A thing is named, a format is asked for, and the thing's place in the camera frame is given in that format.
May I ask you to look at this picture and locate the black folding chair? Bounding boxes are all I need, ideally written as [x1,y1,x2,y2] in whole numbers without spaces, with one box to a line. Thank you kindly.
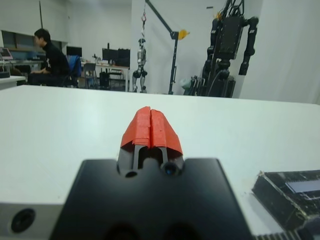
[108,68,126,89]

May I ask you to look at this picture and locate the pale green bag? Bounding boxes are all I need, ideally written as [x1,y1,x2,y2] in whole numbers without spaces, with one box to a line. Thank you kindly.
[180,77,193,90]

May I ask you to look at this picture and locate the grey chair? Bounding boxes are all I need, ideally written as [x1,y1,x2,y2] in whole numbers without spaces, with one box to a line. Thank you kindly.
[83,62,98,89]

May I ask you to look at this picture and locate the silver humanoid robot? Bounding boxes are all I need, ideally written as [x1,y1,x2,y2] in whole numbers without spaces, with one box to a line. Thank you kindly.
[131,38,149,94]

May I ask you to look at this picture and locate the folded grey chairs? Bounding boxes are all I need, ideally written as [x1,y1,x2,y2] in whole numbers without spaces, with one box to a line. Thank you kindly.
[190,75,206,96]

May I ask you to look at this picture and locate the yellow crane winch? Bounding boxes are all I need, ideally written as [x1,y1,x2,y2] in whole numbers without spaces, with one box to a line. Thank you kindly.
[178,29,191,41]

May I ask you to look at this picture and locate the black humanoid robot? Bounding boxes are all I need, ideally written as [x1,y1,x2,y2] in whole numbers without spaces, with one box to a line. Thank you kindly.
[200,0,260,99]

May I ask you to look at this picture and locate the white desk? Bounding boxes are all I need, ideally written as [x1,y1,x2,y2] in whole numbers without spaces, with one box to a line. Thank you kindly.
[80,61,131,92]

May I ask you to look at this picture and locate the blue office chair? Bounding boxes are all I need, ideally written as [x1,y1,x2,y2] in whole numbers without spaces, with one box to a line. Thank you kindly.
[62,55,83,89]

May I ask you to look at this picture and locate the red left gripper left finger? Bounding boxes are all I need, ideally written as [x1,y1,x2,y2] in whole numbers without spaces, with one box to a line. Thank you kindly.
[116,106,152,176]

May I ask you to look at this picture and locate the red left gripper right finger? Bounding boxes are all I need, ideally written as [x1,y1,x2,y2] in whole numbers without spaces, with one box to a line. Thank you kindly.
[149,108,185,165]

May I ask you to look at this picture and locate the black computer monitor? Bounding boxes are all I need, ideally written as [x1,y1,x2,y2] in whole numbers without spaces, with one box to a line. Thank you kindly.
[117,48,131,67]
[101,42,119,66]
[65,46,83,58]

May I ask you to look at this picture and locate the black computer tower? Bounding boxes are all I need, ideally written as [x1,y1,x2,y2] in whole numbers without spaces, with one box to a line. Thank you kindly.
[99,71,110,89]

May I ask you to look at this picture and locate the black crane stand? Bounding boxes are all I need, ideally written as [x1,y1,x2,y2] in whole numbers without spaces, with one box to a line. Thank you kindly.
[144,0,181,96]

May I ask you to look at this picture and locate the person in black shirt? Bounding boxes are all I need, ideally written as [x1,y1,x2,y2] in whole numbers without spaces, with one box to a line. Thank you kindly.
[26,28,71,87]

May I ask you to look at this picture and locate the glossy black box lid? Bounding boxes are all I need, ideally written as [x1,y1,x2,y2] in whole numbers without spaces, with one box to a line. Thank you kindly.
[251,169,320,231]

